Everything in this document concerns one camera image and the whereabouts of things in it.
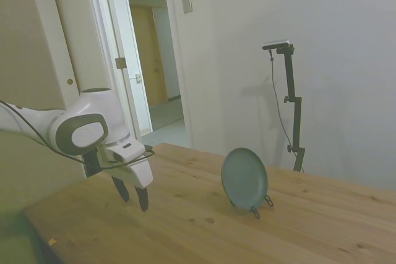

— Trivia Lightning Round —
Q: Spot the white door frame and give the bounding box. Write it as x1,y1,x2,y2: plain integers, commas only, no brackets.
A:
83,0,194,160

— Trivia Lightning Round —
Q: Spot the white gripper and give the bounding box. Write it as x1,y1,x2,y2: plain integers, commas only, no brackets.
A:
108,156,154,213

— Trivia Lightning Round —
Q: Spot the black wire plate stand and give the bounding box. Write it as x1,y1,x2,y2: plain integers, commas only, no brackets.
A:
230,194,275,219

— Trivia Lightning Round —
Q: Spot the black camera stand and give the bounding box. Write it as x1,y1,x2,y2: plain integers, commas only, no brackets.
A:
275,44,306,172

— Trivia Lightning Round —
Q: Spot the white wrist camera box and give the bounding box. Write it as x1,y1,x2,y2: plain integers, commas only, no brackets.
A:
105,142,147,166

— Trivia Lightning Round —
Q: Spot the teal round plate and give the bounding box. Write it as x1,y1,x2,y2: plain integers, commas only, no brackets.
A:
220,147,269,212

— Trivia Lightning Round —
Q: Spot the brown wooden hallway door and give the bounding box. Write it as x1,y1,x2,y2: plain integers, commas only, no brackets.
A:
129,4,170,106

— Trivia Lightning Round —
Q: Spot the grey exterior camera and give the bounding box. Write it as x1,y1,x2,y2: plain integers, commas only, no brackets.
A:
262,39,292,51

